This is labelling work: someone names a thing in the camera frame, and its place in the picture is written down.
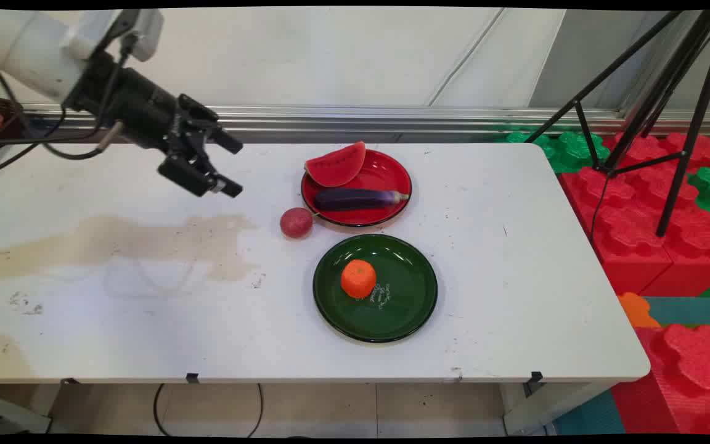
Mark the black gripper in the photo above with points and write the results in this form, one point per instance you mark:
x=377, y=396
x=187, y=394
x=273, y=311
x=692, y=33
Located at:
x=136, y=111

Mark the purple eggplant toy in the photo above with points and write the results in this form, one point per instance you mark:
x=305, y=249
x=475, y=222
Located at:
x=355, y=199

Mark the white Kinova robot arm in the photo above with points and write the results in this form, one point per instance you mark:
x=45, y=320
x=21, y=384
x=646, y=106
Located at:
x=22, y=46

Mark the red round potato toy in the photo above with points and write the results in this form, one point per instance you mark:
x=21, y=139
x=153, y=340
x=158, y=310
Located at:
x=296, y=222

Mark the red watermelon slice toy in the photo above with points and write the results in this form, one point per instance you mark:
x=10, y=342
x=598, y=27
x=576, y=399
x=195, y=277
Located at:
x=336, y=166

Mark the red plate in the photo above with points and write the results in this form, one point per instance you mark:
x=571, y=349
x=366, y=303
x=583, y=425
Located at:
x=379, y=179

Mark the orange fruit toy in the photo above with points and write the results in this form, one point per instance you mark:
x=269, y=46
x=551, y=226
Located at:
x=358, y=278

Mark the dark green plate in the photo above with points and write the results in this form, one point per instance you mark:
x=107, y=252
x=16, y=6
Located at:
x=398, y=290

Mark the large red foam block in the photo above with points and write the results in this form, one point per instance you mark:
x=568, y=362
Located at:
x=620, y=228

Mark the white table leg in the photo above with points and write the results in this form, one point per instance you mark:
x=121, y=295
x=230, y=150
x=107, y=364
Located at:
x=546, y=410

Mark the orange foam piece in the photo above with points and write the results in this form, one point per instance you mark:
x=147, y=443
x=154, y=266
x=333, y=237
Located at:
x=636, y=310

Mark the black tripod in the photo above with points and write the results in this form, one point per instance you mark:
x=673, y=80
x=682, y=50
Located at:
x=669, y=105

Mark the teal foam mat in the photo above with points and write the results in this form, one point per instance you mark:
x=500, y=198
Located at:
x=688, y=310

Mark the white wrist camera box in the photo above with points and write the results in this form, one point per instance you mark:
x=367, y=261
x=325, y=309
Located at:
x=139, y=34

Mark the aluminium wall rail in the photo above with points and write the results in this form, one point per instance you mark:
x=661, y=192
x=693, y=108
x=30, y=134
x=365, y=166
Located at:
x=423, y=118

